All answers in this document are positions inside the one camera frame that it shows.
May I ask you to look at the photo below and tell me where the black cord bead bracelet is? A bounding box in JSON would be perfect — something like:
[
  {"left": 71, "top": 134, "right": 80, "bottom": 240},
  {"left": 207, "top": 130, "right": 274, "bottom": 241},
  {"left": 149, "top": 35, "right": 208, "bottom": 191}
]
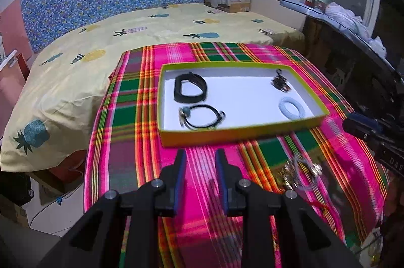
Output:
[{"left": 178, "top": 104, "right": 227, "bottom": 131}]

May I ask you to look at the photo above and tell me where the white blue spiral hair tie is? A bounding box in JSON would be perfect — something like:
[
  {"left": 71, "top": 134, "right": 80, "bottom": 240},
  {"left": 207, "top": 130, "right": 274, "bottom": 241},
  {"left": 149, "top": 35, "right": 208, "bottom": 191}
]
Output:
[{"left": 278, "top": 95, "right": 306, "bottom": 122}]

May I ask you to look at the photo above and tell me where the red braided cord bracelet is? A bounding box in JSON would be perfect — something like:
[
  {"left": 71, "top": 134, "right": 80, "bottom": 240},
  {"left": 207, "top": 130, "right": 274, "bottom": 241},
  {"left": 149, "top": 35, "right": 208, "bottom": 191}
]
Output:
[{"left": 309, "top": 200, "right": 332, "bottom": 218}]

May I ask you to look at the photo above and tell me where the silver metal chain charm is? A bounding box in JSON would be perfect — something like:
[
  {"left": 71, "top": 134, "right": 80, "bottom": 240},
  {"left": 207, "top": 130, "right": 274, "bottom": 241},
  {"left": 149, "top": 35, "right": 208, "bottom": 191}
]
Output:
[{"left": 277, "top": 161, "right": 298, "bottom": 191}]

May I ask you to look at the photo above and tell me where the brown bead necklace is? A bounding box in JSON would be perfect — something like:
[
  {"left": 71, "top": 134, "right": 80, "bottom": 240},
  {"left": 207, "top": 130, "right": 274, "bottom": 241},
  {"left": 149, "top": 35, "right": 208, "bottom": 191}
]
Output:
[{"left": 270, "top": 68, "right": 293, "bottom": 94}]

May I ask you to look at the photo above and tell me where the dark side table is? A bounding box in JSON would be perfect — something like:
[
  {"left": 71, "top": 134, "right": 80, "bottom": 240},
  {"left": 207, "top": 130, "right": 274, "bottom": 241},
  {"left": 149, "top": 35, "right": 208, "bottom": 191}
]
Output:
[{"left": 275, "top": 0, "right": 403, "bottom": 124}]

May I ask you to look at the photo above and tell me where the yellow pineapple bed sheet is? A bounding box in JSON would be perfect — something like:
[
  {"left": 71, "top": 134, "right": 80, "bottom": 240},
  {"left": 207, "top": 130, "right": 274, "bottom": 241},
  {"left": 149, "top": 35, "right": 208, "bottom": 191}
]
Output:
[{"left": 1, "top": 3, "right": 305, "bottom": 172}]

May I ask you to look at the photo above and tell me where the yellow green shallow box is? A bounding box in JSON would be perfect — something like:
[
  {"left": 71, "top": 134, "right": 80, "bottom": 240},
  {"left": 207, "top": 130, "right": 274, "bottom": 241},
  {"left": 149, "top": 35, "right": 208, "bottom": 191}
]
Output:
[{"left": 157, "top": 61, "right": 330, "bottom": 148}]

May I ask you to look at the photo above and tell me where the pink plaid cloth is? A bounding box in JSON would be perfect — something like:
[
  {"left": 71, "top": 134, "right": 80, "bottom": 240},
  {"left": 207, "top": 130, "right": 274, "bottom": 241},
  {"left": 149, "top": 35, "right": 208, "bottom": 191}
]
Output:
[{"left": 84, "top": 42, "right": 389, "bottom": 267}]

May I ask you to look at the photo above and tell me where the black leather wristband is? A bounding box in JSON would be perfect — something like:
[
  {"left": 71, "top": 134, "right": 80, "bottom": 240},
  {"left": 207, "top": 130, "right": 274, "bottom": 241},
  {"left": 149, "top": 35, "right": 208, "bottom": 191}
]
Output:
[{"left": 173, "top": 72, "right": 208, "bottom": 104}]

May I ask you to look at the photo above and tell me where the white crumpled cloth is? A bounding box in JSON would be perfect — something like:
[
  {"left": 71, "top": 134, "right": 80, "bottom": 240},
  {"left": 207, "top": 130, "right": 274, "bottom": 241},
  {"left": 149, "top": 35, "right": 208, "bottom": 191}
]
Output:
[{"left": 324, "top": 2, "right": 387, "bottom": 59}]

